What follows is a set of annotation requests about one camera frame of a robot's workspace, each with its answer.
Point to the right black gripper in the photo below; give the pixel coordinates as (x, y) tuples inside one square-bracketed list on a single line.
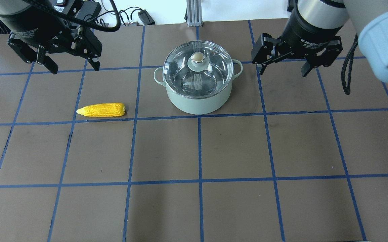
[(305, 36)]

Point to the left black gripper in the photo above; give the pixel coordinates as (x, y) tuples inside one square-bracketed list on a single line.
[(29, 29)]

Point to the yellow corn cob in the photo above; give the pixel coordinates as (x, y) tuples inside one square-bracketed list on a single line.
[(102, 110)]

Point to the glass pot lid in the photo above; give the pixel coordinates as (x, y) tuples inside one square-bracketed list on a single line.
[(198, 69)]

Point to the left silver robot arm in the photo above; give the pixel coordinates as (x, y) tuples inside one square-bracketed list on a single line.
[(38, 30)]

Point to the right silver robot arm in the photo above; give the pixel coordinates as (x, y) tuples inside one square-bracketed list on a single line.
[(370, 20)]

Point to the pale green cooking pot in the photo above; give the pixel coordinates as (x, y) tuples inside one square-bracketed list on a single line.
[(198, 106)]

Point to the black power adapter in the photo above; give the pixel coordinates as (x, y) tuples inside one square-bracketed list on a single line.
[(146, 18)]

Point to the aluminium frame post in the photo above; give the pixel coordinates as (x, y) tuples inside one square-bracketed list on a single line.
[(194, 13)]

